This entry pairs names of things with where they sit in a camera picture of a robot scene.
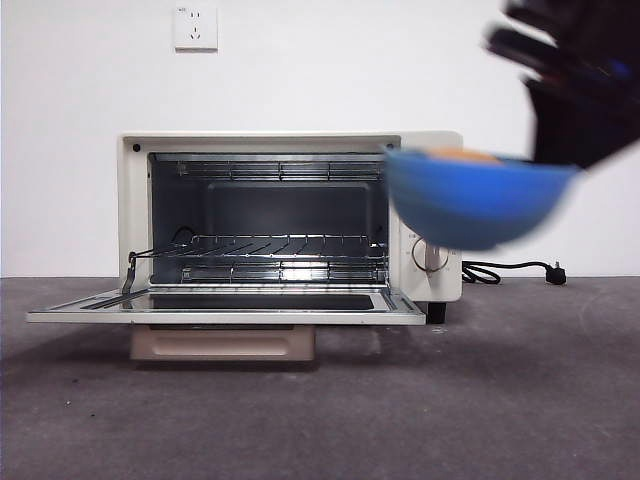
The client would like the brown potato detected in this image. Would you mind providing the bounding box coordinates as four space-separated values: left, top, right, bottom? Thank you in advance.
432 147 504 165

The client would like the blue bowl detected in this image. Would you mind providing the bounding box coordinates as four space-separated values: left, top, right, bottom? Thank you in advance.
384 147 581 252

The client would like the oven door with beige handle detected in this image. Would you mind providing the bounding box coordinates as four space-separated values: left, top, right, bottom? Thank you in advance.
25 289 427 362

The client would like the beige oven knob with narrow grip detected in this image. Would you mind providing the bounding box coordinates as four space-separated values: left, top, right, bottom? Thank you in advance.
412 237 451 274

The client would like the white Toshiba toaster oven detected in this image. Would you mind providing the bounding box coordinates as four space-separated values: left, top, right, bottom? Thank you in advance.
118 130 462 324

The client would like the black power cable with plug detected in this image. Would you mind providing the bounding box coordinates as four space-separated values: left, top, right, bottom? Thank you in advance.
460 258 569 287

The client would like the metal wire oven rack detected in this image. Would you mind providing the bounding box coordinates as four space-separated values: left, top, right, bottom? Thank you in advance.
149 233 390 261

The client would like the white wall socket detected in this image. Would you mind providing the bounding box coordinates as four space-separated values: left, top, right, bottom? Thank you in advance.
174 4 219 54

